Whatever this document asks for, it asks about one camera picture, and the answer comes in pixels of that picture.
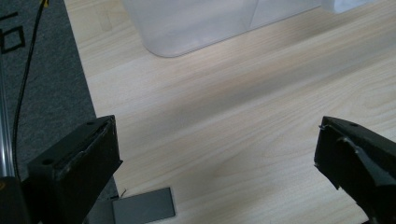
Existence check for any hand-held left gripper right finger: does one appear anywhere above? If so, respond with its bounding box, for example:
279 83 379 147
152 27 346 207
313 116 396 224

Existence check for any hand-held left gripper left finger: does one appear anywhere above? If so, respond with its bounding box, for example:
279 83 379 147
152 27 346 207
27 115 123 224

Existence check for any clear plastic storage box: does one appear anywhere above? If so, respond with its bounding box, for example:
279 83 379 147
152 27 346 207
120 0 323 59

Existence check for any grey flat card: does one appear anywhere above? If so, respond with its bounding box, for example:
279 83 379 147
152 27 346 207
111 187 177 224

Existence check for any metal stand pole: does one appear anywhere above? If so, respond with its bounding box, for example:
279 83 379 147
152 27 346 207
0 62 16 179

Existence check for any black cable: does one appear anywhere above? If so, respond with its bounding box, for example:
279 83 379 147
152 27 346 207
11 0 48 181

